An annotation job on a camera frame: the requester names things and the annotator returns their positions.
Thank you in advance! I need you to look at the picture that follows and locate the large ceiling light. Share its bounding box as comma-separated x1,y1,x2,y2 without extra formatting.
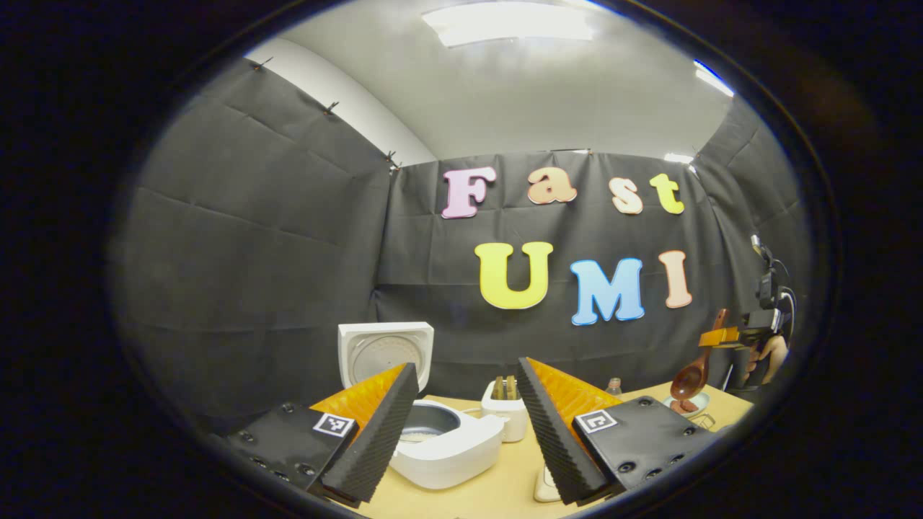
422,2,596,48

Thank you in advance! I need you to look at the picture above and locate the white toaster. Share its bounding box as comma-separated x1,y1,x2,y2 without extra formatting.
481,380,528,443

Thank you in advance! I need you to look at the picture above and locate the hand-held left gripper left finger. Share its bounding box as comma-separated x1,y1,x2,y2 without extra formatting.
225,363,420,505

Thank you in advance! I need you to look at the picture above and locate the brown wooden spoon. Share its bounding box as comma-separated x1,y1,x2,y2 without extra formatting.
671,309,729,402

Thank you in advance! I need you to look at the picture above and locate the white rice cooker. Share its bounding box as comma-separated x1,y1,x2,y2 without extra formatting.
337,321,505,491

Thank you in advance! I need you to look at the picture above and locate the small ceiling light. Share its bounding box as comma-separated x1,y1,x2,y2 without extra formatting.
694,61,736,98

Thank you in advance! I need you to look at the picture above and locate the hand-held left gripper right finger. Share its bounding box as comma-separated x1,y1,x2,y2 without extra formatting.
516,357,718,505

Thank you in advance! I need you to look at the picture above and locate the pale green plate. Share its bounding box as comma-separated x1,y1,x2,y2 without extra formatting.
662,391,711,419

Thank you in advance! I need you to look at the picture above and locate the black backdrop cloth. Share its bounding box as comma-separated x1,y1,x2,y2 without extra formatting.
108,58,816,433

